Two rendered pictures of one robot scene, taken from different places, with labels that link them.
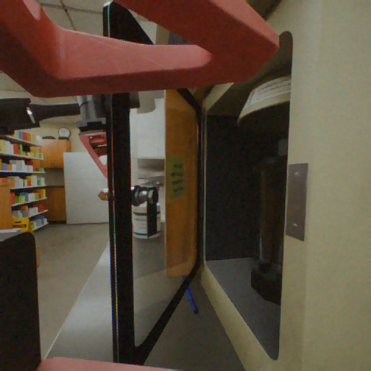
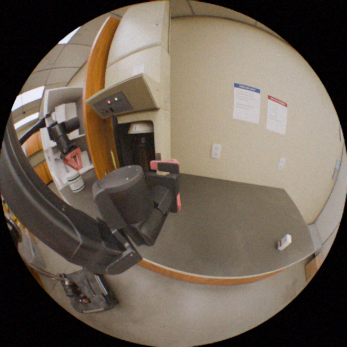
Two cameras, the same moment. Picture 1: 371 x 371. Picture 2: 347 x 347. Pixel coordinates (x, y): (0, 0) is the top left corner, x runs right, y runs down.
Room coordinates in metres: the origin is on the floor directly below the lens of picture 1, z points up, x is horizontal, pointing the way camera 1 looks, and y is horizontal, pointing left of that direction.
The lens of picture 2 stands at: (-0.07, 0.21, 1.35)
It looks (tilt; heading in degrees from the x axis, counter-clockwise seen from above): 28 degrees down; 298
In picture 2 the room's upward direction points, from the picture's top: straight up
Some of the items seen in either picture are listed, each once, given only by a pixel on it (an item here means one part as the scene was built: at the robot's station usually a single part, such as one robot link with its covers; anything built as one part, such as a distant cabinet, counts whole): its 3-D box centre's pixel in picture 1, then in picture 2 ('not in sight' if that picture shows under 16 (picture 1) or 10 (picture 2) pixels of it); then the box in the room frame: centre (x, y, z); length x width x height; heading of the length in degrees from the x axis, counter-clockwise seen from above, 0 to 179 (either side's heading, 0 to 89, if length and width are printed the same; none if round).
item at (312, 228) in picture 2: not in sight; (310, 241); (-2.34, -0.64, 0.17); 0.60 x 0.42 x 0.33; 98
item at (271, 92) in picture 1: (294, 101); (144, 126); (0.31, -0.19, 1.34); 0.18 x 0.18 x 0.05
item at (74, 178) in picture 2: not in sight; (75, 181); (0.89, 0.16, 1.02); 0.13 x 0.13 x 0.15
